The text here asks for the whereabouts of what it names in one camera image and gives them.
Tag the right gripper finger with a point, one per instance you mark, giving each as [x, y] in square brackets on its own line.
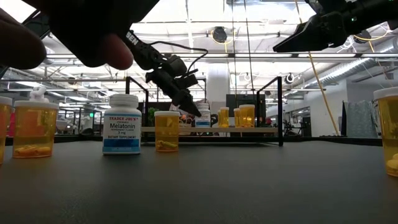
[304, 39]

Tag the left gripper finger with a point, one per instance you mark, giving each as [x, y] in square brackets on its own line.
[188, 102]

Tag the white melatonin bottle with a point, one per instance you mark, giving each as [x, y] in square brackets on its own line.
[205, 119]
[122, 127]

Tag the large amber pill bottle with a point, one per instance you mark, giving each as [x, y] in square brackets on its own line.
[236, 119]
[167, 130]
[247, 118]
[35, 130]

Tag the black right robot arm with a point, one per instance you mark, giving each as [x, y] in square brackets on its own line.
[373, 12]

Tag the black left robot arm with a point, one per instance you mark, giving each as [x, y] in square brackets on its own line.
[93, 25]

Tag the small green background plant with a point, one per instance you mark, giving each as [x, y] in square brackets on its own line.
[151, 115]

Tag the black background panel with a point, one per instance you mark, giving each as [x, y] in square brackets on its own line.
[245, 99]

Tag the teal cloth cover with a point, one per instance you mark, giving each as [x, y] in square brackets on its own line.
[357, 115]

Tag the white sculpture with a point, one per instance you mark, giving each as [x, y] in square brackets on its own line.
[38, 93]

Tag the silver ventilation duct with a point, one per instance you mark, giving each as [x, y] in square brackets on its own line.
[351, 70]

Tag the wooden shelf black metal frame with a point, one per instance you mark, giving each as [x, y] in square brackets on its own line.
[248, 129]

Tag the black aluminium table frame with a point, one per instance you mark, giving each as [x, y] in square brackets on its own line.
[342, 140]

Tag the red pedestal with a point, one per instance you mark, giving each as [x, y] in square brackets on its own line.
[12, 124]

